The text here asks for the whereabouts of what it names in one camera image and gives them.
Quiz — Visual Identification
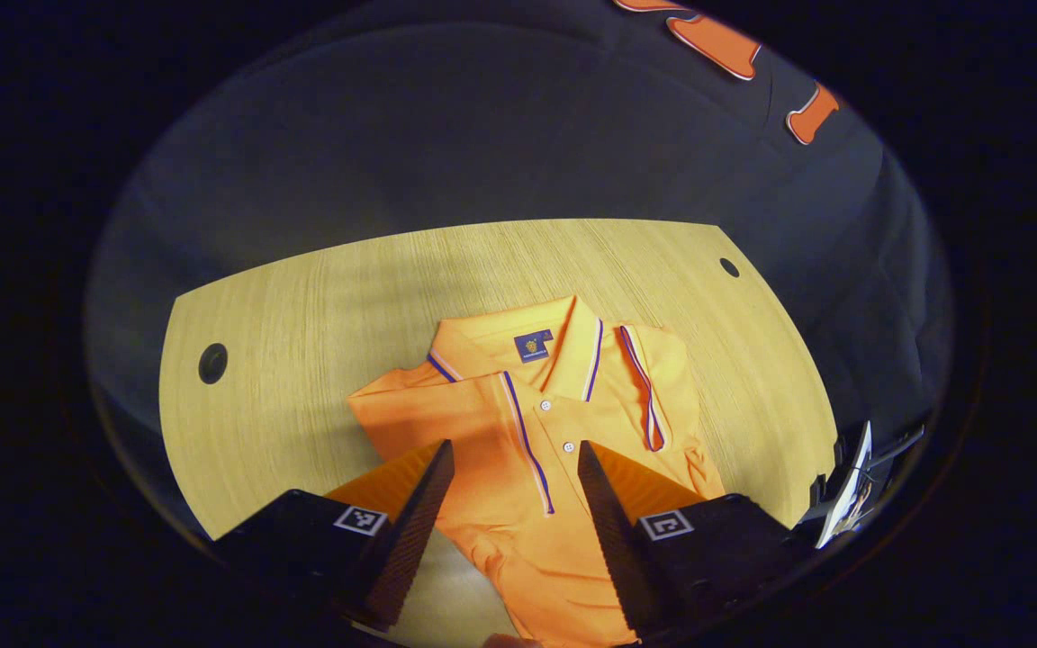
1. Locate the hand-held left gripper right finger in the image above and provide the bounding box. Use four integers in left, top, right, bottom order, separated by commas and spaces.
577, 439, 798, 635

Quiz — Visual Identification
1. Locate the orange T-shirt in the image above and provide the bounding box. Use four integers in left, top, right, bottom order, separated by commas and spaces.
346, 295, 726, 648

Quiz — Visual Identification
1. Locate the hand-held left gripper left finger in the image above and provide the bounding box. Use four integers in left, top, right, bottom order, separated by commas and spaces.
212, 439, 456, 631

